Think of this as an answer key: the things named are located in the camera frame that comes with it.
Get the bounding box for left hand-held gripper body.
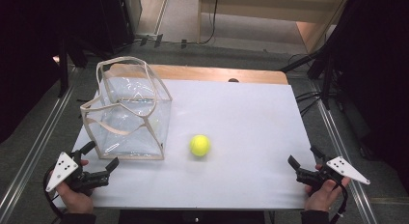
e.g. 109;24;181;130
44;150;112;196

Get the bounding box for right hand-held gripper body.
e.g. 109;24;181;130
295;155;371;194

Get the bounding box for clear plastic bag beige trim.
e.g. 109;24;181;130
79;55;174;161

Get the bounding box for yellow tennis ball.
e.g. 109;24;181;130
189;134;212;157

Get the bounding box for person's left hand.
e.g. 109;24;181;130
55;158;95;215

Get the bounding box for person's right hand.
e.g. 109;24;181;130
303;164;351;212

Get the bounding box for white table cover sheet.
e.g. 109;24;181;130
52;78;317;210

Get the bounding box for black tripod stand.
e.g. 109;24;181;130
279;46;336;111

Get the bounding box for person's dark clothing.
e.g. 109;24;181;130
118;210;266;224

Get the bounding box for black curtain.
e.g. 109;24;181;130
321;0;409;193
0;0;107;145

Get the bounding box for black cabinet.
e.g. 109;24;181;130
95;0;143;56

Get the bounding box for metal floor rail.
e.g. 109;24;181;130
313;97;379;224
0;68;80;218

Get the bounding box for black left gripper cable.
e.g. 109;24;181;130
42;167;66;220

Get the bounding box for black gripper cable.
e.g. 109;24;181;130
329;182;349;224
42;167;66;220

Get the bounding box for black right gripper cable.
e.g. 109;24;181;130
329;182;349;224

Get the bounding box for black floor cables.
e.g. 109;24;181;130
293;90;326;117

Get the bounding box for beige wooden frame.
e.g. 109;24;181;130
196;0;353;55

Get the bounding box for black hanging cable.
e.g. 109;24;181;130
199;0;220;45

